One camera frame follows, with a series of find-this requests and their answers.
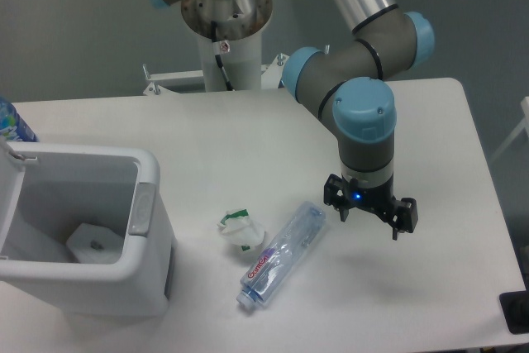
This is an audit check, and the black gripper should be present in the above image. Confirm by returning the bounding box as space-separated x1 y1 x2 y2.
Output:
323 174 417 240

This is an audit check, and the clear plastic water bottle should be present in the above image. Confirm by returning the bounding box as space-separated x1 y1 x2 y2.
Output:
236 202 326 312

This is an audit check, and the white green paper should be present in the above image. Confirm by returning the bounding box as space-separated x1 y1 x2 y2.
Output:
217 208 265 252

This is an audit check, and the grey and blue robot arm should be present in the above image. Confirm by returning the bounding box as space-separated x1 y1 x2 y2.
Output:
150 0 435 235

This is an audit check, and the white plastic trash can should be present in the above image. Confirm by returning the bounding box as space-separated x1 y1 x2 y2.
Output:
1 141 176 316

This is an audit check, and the black device at table edge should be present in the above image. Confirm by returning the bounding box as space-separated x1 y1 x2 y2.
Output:
499 291 528 335

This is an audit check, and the blue labelled bottle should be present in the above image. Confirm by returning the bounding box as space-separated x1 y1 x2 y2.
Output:
1 98 39 142

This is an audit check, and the white metal base frame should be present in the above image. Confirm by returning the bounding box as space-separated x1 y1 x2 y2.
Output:
142 53 289 96

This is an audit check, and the white frame at right edge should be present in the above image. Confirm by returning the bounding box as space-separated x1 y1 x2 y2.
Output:
490 97 528 163

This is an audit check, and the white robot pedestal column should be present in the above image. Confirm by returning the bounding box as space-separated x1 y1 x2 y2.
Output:
181 0 273 92

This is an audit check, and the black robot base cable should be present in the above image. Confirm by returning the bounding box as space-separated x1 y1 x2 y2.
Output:
209 19 235 92

